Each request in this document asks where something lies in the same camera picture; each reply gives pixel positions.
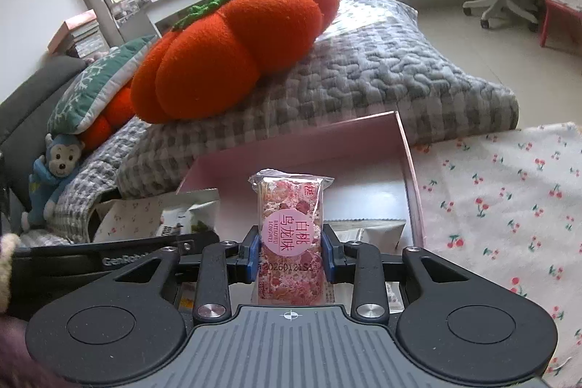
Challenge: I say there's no green white leaf pillow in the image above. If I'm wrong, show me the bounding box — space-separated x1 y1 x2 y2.
47 35 158 135

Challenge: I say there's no person left hand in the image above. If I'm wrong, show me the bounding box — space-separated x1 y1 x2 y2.
0 233 21 314

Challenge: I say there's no white text snack packet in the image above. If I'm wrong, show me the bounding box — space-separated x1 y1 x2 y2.
324 220 406 254

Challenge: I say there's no small orange pumpkin cushion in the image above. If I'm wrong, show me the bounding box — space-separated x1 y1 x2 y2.
79 86 135 153

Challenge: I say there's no grey checkered quilt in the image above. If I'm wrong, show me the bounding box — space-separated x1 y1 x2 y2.
21 0 519 247

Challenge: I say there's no orange pumpkin plush cushion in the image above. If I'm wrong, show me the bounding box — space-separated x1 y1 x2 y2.
130 0 340 124

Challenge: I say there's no blue monkey plush toy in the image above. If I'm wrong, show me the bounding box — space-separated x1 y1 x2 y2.
21 133 85 231

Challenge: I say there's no pink silver cardboard box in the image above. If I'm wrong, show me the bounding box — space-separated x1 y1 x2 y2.
175 110 426 307

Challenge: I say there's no white tomato snack packet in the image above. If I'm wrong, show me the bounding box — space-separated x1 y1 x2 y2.
156 188 220 236

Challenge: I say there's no dark grey sofa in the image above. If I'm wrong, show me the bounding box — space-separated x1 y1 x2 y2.
1 56 87 209

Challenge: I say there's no cherry print cloth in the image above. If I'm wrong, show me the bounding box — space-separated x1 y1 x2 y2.
89 122 582 386

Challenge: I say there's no pink peach oolong snack bar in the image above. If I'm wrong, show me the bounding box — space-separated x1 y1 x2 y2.
250 169 334 306

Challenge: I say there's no stack of books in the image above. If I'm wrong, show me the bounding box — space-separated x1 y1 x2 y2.
47 10 109 59

